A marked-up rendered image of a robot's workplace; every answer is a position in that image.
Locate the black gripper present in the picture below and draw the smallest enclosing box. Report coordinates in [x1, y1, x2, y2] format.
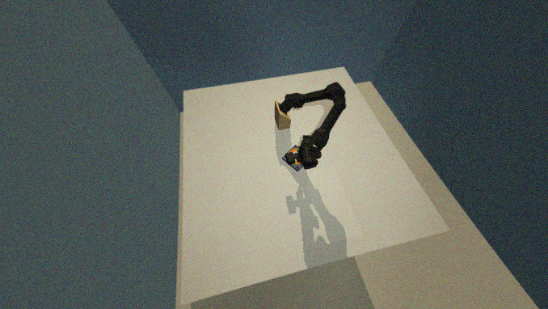
[285, 150, 322, 165]

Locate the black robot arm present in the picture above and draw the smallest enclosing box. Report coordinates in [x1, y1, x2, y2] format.
[278, 82, 346, 169]

